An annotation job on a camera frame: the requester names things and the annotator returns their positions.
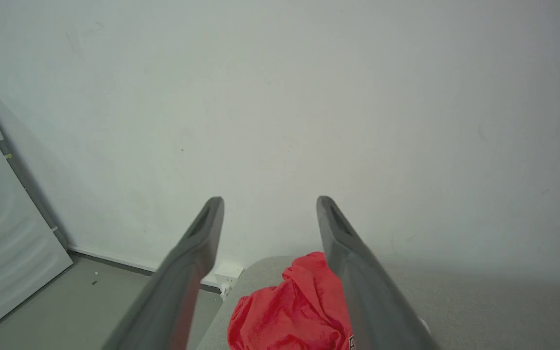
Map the white wall socket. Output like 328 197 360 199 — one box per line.
214 262 244 297

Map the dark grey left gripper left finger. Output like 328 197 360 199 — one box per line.
103 196 225 350

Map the grey fabric sofa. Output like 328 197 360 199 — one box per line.
196 255 560 350

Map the white washing machine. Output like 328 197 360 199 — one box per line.
0 80 74 341

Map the red basketball shorts white stripe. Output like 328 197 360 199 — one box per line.
227 251 354 350

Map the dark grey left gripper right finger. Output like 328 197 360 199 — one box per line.
316 195 439 350

